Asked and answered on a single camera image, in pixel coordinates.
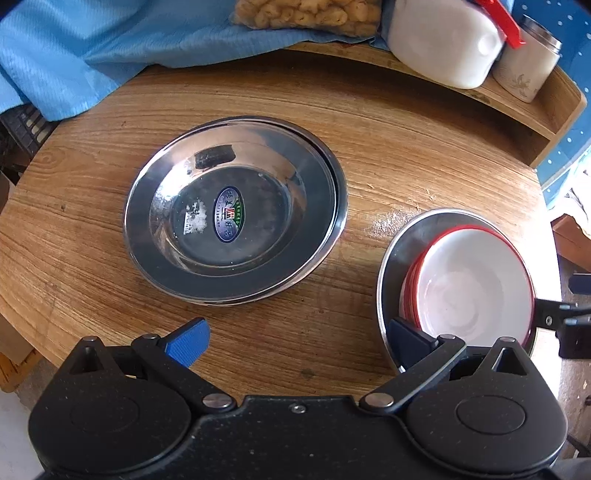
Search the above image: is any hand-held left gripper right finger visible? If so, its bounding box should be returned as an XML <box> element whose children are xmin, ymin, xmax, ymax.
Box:
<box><xmin>359</xmin><ymin>316</ymin><xmax>533</xmax><ymax>414</ymax></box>

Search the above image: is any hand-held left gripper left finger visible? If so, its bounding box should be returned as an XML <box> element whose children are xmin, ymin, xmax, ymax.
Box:
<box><xmin>68</xmin><ymin>318</ymin><xmax>237</xmax><ymax>412</ymax></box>

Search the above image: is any stainless steel bowl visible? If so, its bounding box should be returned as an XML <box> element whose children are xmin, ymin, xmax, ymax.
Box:
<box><xmin>376</xmin><ymin>208</ymin><xmax>539</xmax><ymax>374</ymax></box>

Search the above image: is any steel plate with oval sticker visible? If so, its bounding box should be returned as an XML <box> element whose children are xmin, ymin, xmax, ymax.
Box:
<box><xmin>123</xmin><ymin>117</ymin><xmax>340</xmax><ymax>305</ymax></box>

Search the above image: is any plain steel plate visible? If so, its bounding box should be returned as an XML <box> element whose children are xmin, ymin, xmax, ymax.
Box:
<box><xmin>194</xmin><ymin>114</ymin><xmax>348</xmax><ymax>306</ymax></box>

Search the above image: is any blue dotted cloth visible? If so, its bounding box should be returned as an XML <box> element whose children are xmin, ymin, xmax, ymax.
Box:
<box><xmin>505</xmin><ymin>0</ymin><xmax>591</xmax><ymax>210</ymax></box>

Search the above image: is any brown cardboard box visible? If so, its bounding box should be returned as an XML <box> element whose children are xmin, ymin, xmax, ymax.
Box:
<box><xmin>0</xmin><ymin>318</ymin><xmax>40</xmax><ymax>394</ymax></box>

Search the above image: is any wooden desktop shelf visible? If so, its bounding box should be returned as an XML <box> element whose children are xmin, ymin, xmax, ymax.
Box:
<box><xmin>277</xmin><ymin>39</ymin><xmax>588</xmax><ymax>169</ymax></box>

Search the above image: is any floral steel-lidded canister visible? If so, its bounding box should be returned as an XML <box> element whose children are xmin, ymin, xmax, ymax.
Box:
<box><xmin>492</xmin><ymin>14</ymin><xmax>564</xmax><ymax>104</ymax></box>

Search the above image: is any black plastic crate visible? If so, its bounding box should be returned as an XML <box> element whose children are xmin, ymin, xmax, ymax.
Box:
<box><xmin>0</xmin><ymin>102</ymin><xmax>60</xmax><ymax>163</ymax></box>

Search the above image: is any white jug with red lid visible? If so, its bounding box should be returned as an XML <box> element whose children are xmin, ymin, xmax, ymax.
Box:
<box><xmin>387</xmin><ymin>0</ymin><xmax>527</xmax><ymax>90</ymax></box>

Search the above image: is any blue striped cloth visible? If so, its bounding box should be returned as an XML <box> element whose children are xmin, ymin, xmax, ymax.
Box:
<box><xmin>0</xmin><ymin>0</ymin><xmax>393</xmax><ymax>123</ymax></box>

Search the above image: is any clear bag of beige snacks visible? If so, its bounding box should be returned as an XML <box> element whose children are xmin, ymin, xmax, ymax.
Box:
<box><xmin>229</xmin><ymin>0</ymin><xmax>384</xmax><ymax>38</ymax></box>

